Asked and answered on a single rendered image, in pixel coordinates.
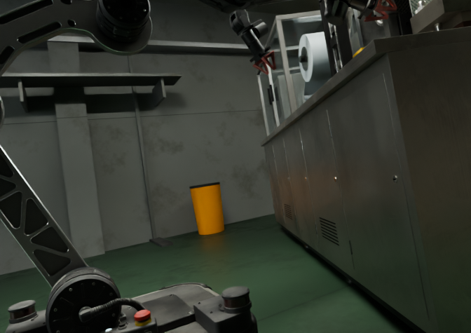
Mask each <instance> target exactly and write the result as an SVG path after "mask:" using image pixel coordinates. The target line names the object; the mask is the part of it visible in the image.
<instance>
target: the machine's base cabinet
mask: <svg viewBox="0 0 471 333"><path fill-rule="evenodd" d="M264 150H265V155H266V162H267V168H268V176H269V180H270V185H271V193H272V198H273V208H274V211H275V219H276V221H277V222H278V223H280V224H281V226H282V228H283V229H285V231H287V232H289V233H290V234H292V235H293V236H294V237H295V238H296V239H298V240H299V241H300V242H302V243H303V244H304V247H308V248H309V249H311V250H312V251H313V252H314V253H316V254H317V255H318V256H319V257H321V258H322V259H324V260H325V261H326V262H327V263H328V264H330V265H331V266H333V267H334V268H335V269H336V270H337V271H339V272H340V273H342V274H343V275H344V276H345V277H346V280H347V281H352V282H353V283H355V284H356V285H357V286H358V287H359V288H361V289H362V290H363V291H365V292H366V293H367V294H368V295H369V296H371V297H372V298H374V299H375V300H376V301H377V302H378V303H380V304H381V305H382V306H384V307H385V308H386V309H388V310H389V311H390V312H391V313H393V314H394V315H396V316H397V317H398V318H399V319H400V320H402V321H403V322H404V323H406V324H407V325H408V326H410V328H412V329H413V330H415V331H416V332H417V333H471V41H465V42H460V43H450V44H444V45H439V46H429V47H424V48H415V49H409V50H399V51H394V52H389V53H386V54H385V55H383V56H382V57H380V58H379V59H378V60H377V61H375V62H374V63H373V64H371V65H370V66H369V67H367V68H366V69H365V70H364V71H362V72H361V73H359V74H358V75H357V76H356V77H354V78H353V79H352V80H350V81H349V82H347V84H345V85H344V86H342V87H341V88H339V89H338V90H337V91H336V92H335V93H333V94H332V95H330V96H329V97H328V98H327V99H326V100H324V101H323V102H321V103H320V104H319V105H318V106H316V107H315V108H314V109H312V110H311V111H309V112H308V113H307V114H306V115H304V116H303V117H301V118H300V119H299V120H298V121H296V122H295V123H294V124H292V125H291V126H290V127H288V128H287V129H286V130H284V131H283V132H282V133H280V134H279V135H278V136H277V137H275V138H274V139H273V140H271V141H270V142H269V143H268V144H266V145H265V146H264Z"/></svg>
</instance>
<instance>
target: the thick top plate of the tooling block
mask: <svg viewBox="0 0 471 333"><path fill-rule="evenodd" d="M465 11H471V0H432V1H431V2H430V3H429V4H427V5H426V6H425V7H424V8H422V9H421V10H420V11H419V12H417V14H415V15H414V16H413V17H412V18H411V19H410V21H411V28H412V32H413V34H418V33H423V32H433V31H434V30H435V27H434V25H435V24H437V23H440V22H442V24H444V23H445V22H447V21H448V20H450V19H451V18H453V17H454V16H455V15H457V14H459V13H460V12H465Z"/></svg>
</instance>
